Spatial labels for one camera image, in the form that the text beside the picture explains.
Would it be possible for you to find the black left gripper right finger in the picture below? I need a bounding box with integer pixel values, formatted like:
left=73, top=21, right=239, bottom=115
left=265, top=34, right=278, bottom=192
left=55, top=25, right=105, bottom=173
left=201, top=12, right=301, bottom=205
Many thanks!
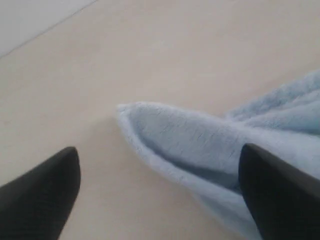
left=238, top=144, right=320, bottom=240

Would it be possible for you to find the light blue fleece towel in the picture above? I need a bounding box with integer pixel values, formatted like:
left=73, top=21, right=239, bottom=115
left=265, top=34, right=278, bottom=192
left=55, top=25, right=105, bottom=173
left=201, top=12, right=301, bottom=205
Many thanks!
left=117, top=71, right=320, bottom=240

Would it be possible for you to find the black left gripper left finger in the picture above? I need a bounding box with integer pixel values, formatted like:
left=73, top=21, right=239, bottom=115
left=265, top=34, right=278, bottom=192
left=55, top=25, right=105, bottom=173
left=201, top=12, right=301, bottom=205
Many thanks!
left=0, top=146, right=81, bottom=240

